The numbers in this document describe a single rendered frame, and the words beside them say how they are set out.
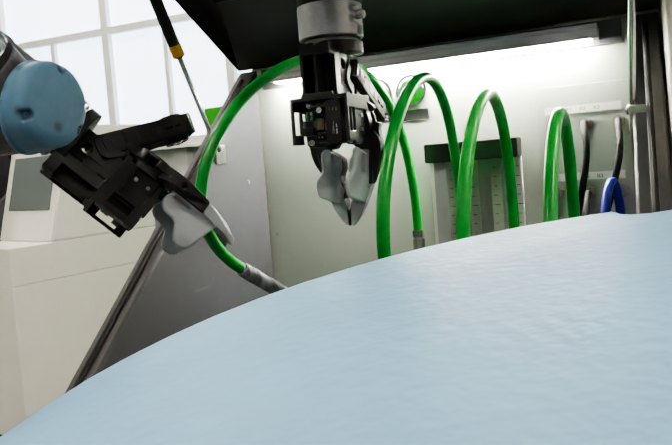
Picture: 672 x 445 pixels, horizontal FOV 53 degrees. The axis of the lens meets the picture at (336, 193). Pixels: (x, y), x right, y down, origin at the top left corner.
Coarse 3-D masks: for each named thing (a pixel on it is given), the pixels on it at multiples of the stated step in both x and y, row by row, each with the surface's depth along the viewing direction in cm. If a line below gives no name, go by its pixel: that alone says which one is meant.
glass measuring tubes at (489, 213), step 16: (432, 144) 106; (480, 144) 102; (496, 144) 101; (512, 144) 100; (432, 160) 106; (448, 160) 105; (480, 160) 103; (496, 160) 104; (432, 176) 109; (448, 176) 108; (480, 176) 103; (496, 176) 104; (432, 192) 109; (448, 192) 108; (480, 192) 104; (496, 192) 105; (448, 208) 107; (480, 208) 104; (496, 208) 105; (448, 224) 107; (480, 224) 106; (496, 224) 105; (448, 240) 107
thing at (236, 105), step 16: (288, 64) 86; (256, 80) 83; (240, 96) 81; (384, 96) 98; (224, 112) 80; (224, 128) 79; (208, 144) 78; (400, 144) 101; (208, 160) 78; (208, 176) 78; (416, 192) 102; (416, 208) 102; (416, 224) 103; (208, 240) 78; (224, 256) 79; (240, 272) 81
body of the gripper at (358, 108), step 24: (312, 48) 74; (336, 48) 75; (360, 48) 76; (312, 72) 76; (336, 72) 74; (312, 96) 74; (336, 96) 73; (360, 96) 76; (312, 120) 75; (336, 120) 73; (360, 120) 77; (312, 144) 76; (336, 144) 80
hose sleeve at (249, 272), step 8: (248, 264) 82; (248, 272) 81; (256, 272) 82; (248, 280) 82; (256, 280) 82; (264, 280) 83; (272, 280) 84; (264, 288) 83; (272, 288) 83; (280, 288) 84
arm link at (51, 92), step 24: (0, 48) 54; (0, 72) 53; (24, 72) 54; (48, 72) 55; (0, 96) 53; (24, 96) 53; (48, 96) 55; (72, 96) 57; (0, 120) 54; (24, 120) 53; (48, 120) 55; (72, 120) 57; (0, 144) 56; (24, 144) 55; (48, 144) 55
